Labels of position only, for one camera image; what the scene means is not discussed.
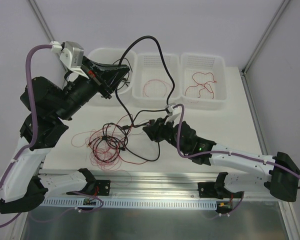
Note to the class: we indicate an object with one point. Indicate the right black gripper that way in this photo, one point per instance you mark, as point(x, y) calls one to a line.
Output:
point(157, 130)

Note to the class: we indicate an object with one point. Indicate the right white perforated basket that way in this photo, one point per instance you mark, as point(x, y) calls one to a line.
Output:
point(203, 81)

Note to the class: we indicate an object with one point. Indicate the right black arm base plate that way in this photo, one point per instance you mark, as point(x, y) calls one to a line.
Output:
point(206, 190)

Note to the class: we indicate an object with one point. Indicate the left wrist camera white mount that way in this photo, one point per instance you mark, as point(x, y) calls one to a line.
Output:
point(70, 54)

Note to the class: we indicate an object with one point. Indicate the middle white perforated basket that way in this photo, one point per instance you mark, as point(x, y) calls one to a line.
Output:
point(152, 84)

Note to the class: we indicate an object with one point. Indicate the aluminium frame post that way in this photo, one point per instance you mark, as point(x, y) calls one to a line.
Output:
point(38, 14)
point(266, 34)

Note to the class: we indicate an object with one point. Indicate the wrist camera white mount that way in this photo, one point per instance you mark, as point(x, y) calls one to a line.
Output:
point(173, 111)
point(70, 54)

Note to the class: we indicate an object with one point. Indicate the left aluminium frame post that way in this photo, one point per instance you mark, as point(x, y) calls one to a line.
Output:
point(38, 14)

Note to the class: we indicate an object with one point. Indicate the white perforated basket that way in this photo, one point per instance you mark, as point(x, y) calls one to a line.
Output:
point(203, 81)
point(152, 84)

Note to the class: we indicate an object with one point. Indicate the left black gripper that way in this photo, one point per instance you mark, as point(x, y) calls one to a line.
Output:
point(100, 83)

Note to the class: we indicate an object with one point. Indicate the right aluminium frame post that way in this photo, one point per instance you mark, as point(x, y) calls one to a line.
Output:
point(266, 34)

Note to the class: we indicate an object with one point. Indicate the white slotted cable duct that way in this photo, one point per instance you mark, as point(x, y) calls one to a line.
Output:
point(85, 202)

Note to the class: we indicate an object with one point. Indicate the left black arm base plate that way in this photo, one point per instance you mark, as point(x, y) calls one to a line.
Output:
point(102, 188)

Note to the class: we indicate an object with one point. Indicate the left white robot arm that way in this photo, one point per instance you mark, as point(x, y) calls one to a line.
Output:
point(21, 190)

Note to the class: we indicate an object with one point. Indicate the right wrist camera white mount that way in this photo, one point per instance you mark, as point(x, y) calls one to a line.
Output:
point(173, 111)

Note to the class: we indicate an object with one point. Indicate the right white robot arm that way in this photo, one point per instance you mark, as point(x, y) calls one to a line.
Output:
point(278, 174)

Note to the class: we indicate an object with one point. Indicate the aluminium mounting rail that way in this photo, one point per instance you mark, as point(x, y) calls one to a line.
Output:
point(136, 184)

